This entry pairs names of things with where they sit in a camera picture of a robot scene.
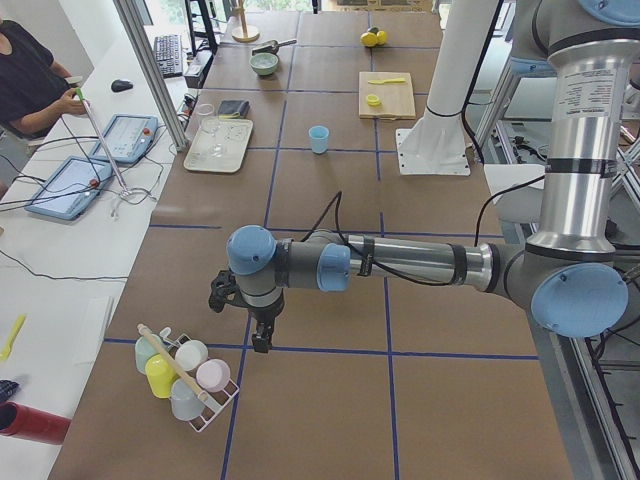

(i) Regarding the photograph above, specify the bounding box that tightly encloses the teach pendant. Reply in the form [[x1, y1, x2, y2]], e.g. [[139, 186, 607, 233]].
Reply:
[[102, 114, 159, 165], [25, 156, 113, 221]]

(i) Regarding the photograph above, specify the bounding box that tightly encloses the aluminium frame post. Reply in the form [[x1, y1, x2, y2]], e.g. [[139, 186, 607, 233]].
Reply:
[[113, 0, 189, 152]]

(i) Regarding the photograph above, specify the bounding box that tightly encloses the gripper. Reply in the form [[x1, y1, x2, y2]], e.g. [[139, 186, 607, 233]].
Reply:
[[208, 270, 285, 353]]

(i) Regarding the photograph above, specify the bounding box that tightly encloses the green bowl with ice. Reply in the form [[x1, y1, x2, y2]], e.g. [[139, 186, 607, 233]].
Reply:
[[249, 52, 279, 77]]

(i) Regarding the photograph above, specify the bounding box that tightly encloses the yellow spatula on desk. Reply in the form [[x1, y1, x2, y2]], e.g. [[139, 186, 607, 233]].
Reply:
[[0, 314, 27, 362]]

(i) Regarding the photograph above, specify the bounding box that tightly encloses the person in black shirt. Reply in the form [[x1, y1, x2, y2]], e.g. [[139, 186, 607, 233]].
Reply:
[[1, 19, 86, 139]]

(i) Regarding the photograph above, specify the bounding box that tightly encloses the green cup in rack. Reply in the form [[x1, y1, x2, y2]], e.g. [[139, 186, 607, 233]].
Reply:
[[134, 336, 157, 374]]

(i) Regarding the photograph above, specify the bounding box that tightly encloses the yellow cup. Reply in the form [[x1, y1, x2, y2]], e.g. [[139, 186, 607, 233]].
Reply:
[[144, 354, 178, 399]]

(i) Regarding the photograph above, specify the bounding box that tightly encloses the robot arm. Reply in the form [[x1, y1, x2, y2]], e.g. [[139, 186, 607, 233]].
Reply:
[[209, 1, 639, 353]]

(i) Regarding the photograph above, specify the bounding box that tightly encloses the pale blue cup in rack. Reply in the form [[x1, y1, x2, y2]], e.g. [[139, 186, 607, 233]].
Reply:
[[170, 379, 204, 421]]

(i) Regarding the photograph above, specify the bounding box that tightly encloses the wooden cutting board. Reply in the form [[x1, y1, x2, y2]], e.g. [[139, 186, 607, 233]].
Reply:
[[359, 71, 416, 119]]

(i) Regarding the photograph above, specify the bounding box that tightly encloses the yellow plastic knife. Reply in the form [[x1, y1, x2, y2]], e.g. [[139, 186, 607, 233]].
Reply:
[[367, 77, 407, 85]]

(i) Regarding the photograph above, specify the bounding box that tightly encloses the teach pendant far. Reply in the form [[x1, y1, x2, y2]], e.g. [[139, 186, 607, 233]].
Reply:
[[102, 114, 159, 165]]

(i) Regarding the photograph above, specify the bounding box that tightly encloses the black keyboard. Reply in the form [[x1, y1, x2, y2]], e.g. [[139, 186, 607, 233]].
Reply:
[[153, 34, 183, 78]]

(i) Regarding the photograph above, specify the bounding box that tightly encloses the whole lemon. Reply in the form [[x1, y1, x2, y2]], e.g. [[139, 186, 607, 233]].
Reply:
[[360, 27, 388, 48]]

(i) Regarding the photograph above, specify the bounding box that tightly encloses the wooden rack handle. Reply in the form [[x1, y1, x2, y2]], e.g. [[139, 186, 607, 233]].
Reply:
[[137, 323, 208, 403]]

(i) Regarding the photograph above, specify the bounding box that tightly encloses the clear glass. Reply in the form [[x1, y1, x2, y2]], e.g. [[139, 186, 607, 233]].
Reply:
[[195, 103, 224, 157]]

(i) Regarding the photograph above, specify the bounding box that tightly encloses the lemon half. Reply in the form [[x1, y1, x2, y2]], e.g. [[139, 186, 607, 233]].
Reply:
[[365, 94, 382, 107]]

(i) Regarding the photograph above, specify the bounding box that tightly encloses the mint white cup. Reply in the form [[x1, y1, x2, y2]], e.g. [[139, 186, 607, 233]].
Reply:
[[175, 340, 208, 372]]

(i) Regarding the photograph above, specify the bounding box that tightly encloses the light blue cup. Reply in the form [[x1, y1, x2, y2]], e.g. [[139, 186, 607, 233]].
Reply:
[[308, 125, 330, 154]]

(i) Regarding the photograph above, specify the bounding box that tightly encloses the white wire cup rack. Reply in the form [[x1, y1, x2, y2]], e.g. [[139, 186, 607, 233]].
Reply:
[[151, 327, 239, 432]]

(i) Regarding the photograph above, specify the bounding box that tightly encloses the teach pendant near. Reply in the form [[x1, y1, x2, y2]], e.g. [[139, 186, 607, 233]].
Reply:
[[25, 156, 113, 221]]

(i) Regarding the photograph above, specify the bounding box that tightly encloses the dark blue folded cloth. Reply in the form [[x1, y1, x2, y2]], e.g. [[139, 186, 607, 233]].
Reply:
[[217, 99, 250, 119]]

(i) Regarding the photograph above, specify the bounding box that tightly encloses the wooden stand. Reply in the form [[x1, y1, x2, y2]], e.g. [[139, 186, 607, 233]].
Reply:
[[231, 0, 260, 43]]

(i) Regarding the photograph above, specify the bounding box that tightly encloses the pink stick with green tip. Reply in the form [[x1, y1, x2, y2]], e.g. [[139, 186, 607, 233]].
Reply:
[[74, 87, 132, 199]]

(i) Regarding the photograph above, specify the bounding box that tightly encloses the red cylinder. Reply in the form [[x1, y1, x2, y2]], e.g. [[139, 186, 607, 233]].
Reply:
[[1, 402, 71, 445]]

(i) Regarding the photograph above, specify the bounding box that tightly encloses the white chair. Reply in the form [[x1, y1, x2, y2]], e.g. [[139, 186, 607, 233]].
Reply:
[[484, 164, 545, 223]]

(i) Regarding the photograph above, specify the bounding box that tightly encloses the pink cup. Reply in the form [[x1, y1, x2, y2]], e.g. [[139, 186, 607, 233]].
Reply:
[[196, 359, 231, 392]]

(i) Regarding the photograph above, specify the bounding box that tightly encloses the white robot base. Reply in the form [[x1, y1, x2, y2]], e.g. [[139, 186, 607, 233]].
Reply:
[[396, 0, 502, 176]]

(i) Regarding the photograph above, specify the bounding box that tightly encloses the black mouse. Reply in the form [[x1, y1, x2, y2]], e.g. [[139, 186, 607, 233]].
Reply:
[[110, 79, 133, 93]]

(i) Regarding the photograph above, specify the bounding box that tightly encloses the beige tray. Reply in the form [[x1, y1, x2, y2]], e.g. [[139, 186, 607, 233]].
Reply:
[[183, 119, 253, 174]]

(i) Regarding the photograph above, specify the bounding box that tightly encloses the metal ice scoop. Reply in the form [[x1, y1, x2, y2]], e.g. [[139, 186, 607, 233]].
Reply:
[[251, 38, 297, 55]]

